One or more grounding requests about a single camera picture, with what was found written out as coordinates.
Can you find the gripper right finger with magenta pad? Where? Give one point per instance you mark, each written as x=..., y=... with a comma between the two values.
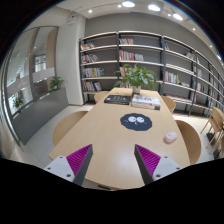
x=152, y=166

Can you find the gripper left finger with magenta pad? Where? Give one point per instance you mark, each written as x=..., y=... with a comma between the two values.
x=72, y=167

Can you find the white and pink computer mouse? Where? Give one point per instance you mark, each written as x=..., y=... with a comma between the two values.
x=170, y=137

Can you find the black cartoon face mouse pad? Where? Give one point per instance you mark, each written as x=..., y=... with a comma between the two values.
x=136, y=122

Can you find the wooden chair left near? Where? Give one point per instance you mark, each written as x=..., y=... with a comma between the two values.
x=65, y=128

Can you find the wooden chair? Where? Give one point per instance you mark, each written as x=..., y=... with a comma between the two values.
x=169, y=103
x=191, y=139
x=100, y=95
x=65, y=128

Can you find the wooden chair right near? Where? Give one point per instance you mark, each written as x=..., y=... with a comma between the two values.
x=191, y=139

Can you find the wooden table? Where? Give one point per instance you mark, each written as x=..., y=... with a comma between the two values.
x=113, y=163

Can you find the wooden chair right far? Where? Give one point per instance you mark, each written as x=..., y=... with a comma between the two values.
x=169, y=103

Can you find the black book on table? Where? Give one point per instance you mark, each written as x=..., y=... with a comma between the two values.
x=118, y=99

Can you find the wooden chair left far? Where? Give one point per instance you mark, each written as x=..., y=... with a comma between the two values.
x=100, y=95

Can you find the wooden chair far right edge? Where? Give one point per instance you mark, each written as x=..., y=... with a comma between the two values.
x=216, y=122

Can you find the small potted plant left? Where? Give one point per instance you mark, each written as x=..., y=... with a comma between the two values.
x=17, y=102

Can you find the potted plant by window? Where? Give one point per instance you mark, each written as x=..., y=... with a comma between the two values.
x=56, y=83

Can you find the green potted plant on table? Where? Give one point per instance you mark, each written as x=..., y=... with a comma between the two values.
x=136, y=77

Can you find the large grey bookshelf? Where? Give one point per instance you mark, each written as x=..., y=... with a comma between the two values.
x=194, y=81

